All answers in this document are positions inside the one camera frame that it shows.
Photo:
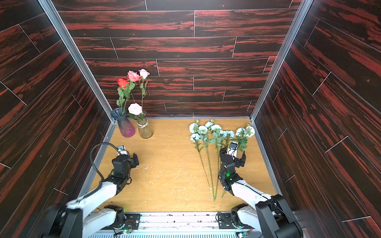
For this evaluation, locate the pink rose stem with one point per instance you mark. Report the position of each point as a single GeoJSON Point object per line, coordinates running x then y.
{"type": "Point", "coordinates": [134, 79]}

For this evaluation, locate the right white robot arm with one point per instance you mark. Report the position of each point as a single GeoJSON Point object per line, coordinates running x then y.
{"type": "Point", "coordinates": [270, 215]}

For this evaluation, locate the small light blue flower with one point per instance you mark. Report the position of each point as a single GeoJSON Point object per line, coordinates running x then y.
{"type": "Point", "coordinates": [222, 140]}

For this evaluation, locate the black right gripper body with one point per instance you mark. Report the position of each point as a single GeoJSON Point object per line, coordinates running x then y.
{"type": "Point", "coordinates": [233, 160]}

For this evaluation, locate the light blue flower bunch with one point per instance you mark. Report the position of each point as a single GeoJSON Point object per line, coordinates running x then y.
{"type": "Point", "coordinates": [241, 137]}

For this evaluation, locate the clear glass vase with ribbon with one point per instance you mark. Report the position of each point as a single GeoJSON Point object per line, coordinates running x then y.
{"type": "Point", "coordinates": [144, 127]}

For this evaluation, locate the blue purple glass vase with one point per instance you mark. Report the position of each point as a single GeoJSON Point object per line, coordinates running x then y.
{"type": "Point", "coordinates": [125, 126]}

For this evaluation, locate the white flower stem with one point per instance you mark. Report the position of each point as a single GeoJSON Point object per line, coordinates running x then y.
{"type": "Point", "coordinates": [208, 136]}

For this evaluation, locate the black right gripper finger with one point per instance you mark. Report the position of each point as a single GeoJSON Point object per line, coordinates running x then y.
{"type": "Point", "coordinates": [222, 151]}
{"type": "Point", "coordinates": [240, 162]}

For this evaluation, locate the small light blue sprig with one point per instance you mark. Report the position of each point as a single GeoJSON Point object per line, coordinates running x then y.
{"type": "Point", "coordinates": [196, 139]}

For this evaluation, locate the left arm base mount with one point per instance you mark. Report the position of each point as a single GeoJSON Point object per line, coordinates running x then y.
{"type": "Point", "coordinates": [123, 221]}

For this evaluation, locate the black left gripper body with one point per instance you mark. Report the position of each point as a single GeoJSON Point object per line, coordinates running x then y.
{"type": "Point", "coordinates": [130, 163]}

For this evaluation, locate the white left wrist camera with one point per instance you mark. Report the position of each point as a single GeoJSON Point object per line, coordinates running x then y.
{"type": "Point", "coordinates": [122, 150]}

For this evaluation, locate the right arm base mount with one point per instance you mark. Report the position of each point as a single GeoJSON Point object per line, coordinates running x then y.
{"type": "Point", "coordinates": [242, 216]}

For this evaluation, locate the short pale pink rose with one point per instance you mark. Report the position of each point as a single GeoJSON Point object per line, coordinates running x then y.
{"type": "Point", "coordinates": [135, 111]}

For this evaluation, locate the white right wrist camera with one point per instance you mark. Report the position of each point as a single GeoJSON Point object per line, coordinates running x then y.
{"type": "Point", "coordinates": [233, 149]}

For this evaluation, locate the pink rose in clear vase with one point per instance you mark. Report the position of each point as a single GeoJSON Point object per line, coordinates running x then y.
{"type": "Point", "coordinates": [144, 76]}

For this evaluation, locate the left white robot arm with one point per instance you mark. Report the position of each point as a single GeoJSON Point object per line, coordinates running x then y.
{"type": "Point", "coordinates": [76, 220]}

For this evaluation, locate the red rose stem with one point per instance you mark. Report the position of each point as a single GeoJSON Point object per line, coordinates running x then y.
{"type": "Point", "coordinates": [123, 92]}

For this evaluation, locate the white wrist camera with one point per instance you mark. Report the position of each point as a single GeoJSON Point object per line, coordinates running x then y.
{"type": "Point", "coordinates": [122, 150]}
{"type": "Point", "coordinates": [233, 149]}

